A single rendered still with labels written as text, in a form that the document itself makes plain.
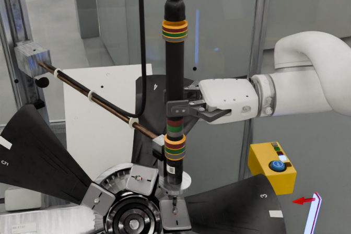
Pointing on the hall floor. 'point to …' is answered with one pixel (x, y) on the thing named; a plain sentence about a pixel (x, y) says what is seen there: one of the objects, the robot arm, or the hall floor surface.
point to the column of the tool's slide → (22, 86)
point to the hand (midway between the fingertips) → (175, 102)
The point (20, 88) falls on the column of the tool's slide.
